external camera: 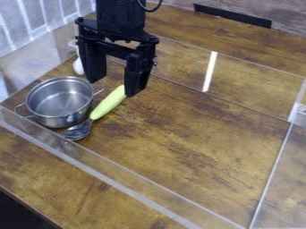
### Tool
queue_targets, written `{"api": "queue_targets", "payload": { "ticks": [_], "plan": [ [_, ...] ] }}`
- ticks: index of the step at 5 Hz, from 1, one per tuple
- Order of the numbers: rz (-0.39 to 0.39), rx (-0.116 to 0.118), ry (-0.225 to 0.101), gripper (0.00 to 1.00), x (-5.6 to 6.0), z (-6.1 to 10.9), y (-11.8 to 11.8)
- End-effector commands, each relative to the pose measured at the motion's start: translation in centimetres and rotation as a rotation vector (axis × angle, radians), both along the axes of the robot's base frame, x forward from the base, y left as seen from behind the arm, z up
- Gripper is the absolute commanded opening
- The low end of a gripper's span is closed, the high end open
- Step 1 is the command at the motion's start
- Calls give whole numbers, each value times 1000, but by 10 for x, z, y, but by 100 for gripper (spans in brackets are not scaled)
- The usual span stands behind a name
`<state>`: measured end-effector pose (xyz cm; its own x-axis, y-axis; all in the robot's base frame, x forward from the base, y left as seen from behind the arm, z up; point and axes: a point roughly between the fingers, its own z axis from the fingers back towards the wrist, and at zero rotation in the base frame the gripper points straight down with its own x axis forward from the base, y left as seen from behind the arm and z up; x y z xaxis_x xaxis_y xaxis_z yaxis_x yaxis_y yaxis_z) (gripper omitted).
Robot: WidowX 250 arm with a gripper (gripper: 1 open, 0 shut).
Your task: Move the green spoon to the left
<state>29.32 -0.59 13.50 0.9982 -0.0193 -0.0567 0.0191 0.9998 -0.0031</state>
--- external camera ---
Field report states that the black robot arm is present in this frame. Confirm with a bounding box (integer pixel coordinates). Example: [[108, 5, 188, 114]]
[[74, 0, 160, 97]]

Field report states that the green handled metal spoon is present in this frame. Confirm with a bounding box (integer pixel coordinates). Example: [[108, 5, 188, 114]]
[[63, 85, 128, 140]]

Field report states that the white toy mushroom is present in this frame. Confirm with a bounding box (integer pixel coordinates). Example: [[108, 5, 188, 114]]
[[69, 39, 86, 75]]

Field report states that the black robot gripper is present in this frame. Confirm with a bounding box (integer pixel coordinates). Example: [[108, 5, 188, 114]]
[[75, 17, 160, 98]]

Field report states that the small steel pot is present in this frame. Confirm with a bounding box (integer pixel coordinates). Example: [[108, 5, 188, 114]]
[[17, 76, 105, 129]]

